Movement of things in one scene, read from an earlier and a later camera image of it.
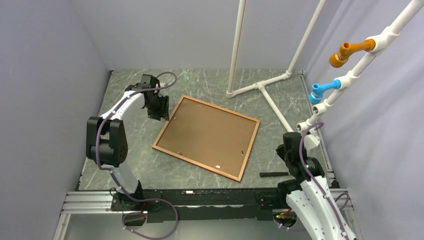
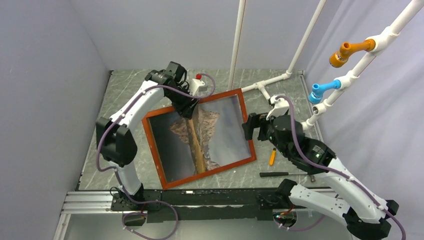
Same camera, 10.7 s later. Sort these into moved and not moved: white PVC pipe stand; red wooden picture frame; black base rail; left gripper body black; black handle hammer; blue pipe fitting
Moved: red wooden picture frame; left gripper body black
Not moved: black handle hammer; blue pipe fitting; white PVC pipe stand; black base rail
